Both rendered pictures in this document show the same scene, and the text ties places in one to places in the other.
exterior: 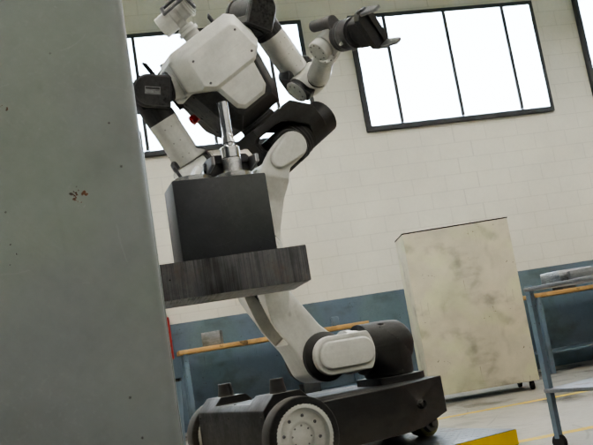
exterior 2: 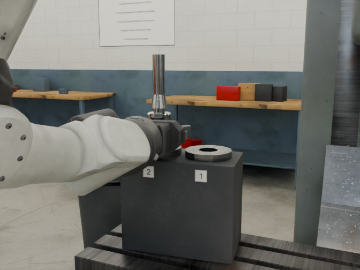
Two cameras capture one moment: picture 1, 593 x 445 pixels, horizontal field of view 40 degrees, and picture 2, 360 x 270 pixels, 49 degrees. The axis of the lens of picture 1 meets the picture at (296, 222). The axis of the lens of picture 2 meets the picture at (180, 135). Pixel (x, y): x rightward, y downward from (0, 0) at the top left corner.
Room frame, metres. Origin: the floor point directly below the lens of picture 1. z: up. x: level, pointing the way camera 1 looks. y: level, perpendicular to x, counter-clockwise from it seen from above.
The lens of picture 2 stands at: (2.50, 0.60, 1.30)
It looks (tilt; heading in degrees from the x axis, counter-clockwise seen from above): 10 degrees down; 215
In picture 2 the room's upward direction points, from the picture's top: straight up
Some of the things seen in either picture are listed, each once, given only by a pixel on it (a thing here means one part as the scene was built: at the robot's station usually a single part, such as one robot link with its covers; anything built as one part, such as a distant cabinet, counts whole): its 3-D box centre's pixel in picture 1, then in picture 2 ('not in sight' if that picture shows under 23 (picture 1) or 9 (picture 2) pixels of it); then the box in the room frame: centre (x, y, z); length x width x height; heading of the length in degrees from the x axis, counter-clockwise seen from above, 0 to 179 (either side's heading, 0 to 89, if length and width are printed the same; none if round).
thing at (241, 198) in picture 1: (219, 218); (183, 196); (1.89, 0.18, 1.04); 0.22 x 0.12 x 0.20; 108
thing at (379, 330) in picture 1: (325, 387); not in sight; (2.47, -0.01, 0.59); 0.64 x 0.52 x 0.33; 119
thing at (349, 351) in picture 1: (329, 355); not in sight; (2.48, -0.03, 0.68); 0.21 x 0.20 x 0.13; 119
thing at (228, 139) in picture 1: (226, 124); (158, 83); (1.90, 0.13, 1.26); 0.03 x 0.03 x 0.11
